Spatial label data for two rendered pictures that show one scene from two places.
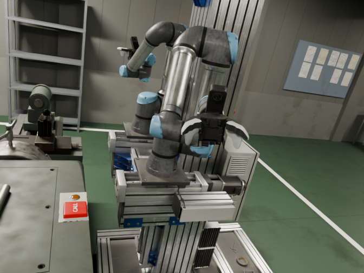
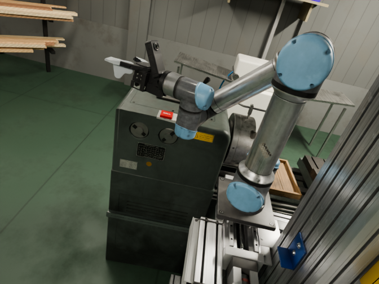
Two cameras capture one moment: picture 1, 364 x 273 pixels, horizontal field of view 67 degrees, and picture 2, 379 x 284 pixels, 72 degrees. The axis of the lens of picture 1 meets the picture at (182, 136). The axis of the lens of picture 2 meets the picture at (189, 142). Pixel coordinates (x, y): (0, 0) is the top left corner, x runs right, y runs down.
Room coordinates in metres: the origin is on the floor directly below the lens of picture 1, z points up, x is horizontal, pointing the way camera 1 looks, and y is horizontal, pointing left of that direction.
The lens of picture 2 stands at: (1.19, -0.78, 1.86)
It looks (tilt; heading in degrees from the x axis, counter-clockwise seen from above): 32 degrees down; 111
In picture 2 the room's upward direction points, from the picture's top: 14 degrees clockwise
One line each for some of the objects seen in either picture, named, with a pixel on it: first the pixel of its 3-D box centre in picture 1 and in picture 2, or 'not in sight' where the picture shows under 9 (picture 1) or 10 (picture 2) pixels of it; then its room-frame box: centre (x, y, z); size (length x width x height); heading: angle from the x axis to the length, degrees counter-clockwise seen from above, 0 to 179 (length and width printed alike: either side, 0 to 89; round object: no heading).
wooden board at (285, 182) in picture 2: not in sight; (270, 173); (1.20, 0.76, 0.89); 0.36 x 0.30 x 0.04; 115
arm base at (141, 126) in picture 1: (143, 122); not in sight; (1.61, 0.25, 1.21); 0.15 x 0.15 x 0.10
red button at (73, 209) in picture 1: (75, 210); (166, 115); (0.63, 0.25, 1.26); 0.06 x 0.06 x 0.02; 25
